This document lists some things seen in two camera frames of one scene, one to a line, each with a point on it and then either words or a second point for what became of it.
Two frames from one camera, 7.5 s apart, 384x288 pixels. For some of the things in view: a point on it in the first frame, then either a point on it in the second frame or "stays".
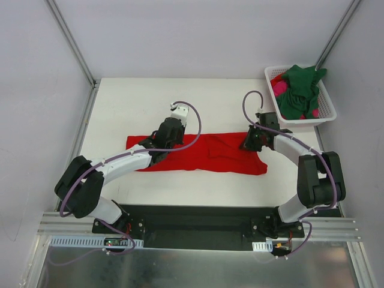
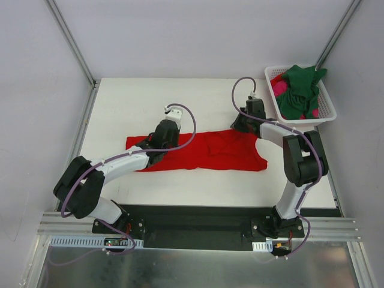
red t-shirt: (212, 152) stays
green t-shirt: (300, 96) stays
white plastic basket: (327, 110) stays
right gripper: (250, 141) → (240, 122)
